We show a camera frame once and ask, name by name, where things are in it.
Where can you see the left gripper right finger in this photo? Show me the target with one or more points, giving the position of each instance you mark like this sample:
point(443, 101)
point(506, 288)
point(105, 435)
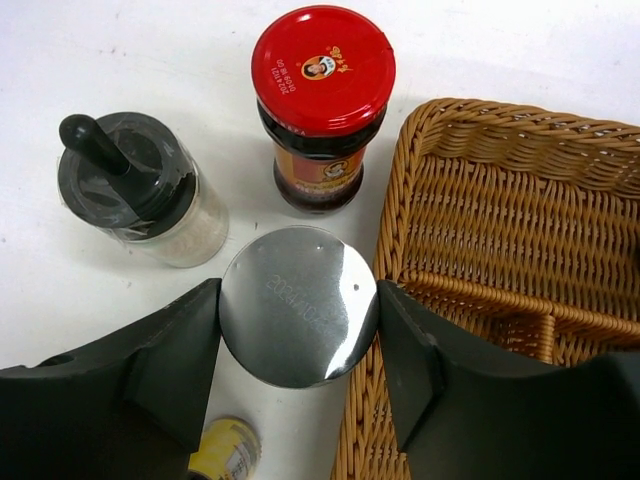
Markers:
point(463, 408)

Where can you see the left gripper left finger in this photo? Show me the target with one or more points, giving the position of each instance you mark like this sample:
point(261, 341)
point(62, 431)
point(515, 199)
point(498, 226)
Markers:
point(130, 405)

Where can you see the silver lid blue label jar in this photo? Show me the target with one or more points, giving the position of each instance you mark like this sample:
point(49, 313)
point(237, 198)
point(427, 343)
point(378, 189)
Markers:
point(298, 307)

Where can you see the red lid chili sauce jar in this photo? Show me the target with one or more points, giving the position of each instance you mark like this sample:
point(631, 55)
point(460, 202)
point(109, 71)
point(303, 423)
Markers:
point(323, 76)

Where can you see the cork top yellow label bottle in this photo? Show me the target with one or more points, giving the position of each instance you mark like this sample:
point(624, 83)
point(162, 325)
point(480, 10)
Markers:
point(230, 449)

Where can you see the brown wicker divided basket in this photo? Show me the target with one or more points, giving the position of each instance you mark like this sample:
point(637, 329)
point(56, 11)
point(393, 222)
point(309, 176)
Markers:
point(516, 224)

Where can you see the black lid shaker jar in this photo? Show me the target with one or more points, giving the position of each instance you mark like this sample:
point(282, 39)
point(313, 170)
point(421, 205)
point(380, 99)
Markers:
point(129, 176)

